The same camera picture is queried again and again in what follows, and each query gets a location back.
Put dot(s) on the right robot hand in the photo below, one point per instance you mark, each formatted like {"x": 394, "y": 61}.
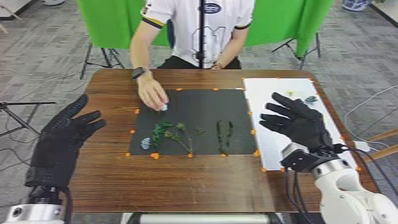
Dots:
{"x": 300, "y": 125}

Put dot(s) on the pale blue flower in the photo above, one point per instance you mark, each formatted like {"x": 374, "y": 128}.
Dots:
{"x": 147, "y": 143}

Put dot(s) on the blue and white vase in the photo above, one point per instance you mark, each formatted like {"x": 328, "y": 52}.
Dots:
{"x": 357, "y": 5}

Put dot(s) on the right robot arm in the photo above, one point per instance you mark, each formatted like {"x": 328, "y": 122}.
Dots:
{"x": 349, "y": 200}

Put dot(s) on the black vertical pole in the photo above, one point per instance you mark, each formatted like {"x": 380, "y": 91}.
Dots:
{"x": 202, "y": 33}

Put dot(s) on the white flower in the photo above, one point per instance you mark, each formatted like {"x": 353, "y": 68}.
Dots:
{"x": 165, "y": 107}

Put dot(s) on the black tripod stand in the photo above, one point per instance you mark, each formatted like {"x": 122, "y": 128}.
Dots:
{"x": 108, "y": 56}
{"x": 301, "y": 55}

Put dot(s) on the green sprig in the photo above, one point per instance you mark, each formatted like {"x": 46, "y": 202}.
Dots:
{"x": 230, "y": 136}
{"x": 159, "y": 133}
{"x": 181, "y": 135}

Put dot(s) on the person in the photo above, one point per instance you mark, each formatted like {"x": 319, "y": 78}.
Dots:
{"x": 223, "y": 43}

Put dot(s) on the white sheet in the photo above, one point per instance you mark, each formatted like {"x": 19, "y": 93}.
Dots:
{"x": 268, "y": 96}

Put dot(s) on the yellow flower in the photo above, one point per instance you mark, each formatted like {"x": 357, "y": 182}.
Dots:
{"x": 291, "y": 92}

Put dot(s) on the pale grey bar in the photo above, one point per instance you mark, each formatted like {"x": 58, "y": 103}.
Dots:
{"x": 202, "y": 219}

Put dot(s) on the dark mat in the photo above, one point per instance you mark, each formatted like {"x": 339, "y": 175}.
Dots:
{"x": 202, "y": 110}

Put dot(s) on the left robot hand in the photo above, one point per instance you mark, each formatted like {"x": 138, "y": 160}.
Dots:
{"x": 60, "y": 146}

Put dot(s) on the dark blue flower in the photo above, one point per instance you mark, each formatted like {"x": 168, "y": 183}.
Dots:
{"x": 310, "y": 99}

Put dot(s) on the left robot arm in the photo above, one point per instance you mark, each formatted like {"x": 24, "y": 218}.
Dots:
{"x": 37, "y": 211}

